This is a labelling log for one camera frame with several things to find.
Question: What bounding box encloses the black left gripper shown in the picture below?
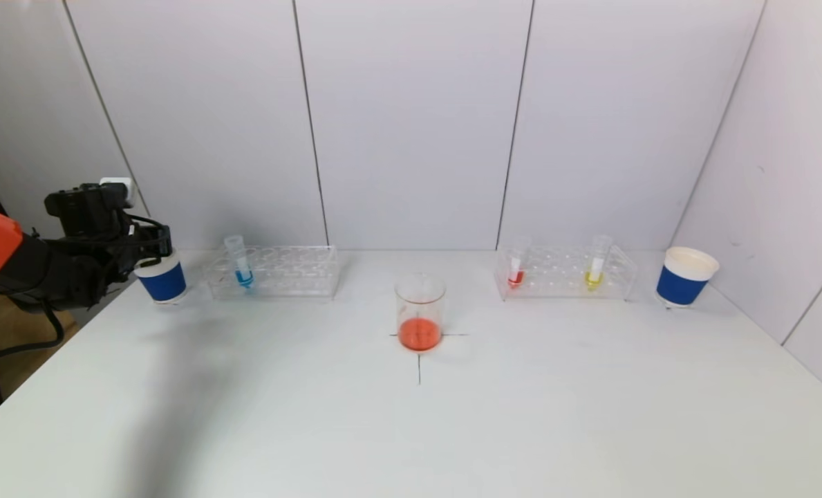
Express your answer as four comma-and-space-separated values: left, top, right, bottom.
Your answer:
123, 224, 172, 267

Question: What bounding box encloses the test tube with blue pigment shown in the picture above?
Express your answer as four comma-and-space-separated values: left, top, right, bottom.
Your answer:
223, 234, 255, 290

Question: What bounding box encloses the clear glass beaker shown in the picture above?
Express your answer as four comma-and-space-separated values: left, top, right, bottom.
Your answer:
394, 272, 447, 352

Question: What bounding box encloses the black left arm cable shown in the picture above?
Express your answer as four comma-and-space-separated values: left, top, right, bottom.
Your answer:
0, 307, 66, 369

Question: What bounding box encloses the test tube with red pigment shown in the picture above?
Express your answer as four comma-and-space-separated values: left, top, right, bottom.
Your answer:
507, 237, 531, 290

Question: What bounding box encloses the test tube with yellow pigment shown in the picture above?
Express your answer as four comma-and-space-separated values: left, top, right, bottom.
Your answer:
584, 234, 614, 292

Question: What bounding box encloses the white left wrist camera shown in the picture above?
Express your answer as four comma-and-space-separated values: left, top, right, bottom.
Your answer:
99, 177, 136, 206

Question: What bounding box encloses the blue and white paper cup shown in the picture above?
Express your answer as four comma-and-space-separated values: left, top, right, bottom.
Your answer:
655, 246, 721, 308
133, 250, 189, 306

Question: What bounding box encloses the clear acrylic test tube rack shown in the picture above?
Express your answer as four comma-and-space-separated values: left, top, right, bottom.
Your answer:
494, 243, 638, 302
203, 245, 342, 300

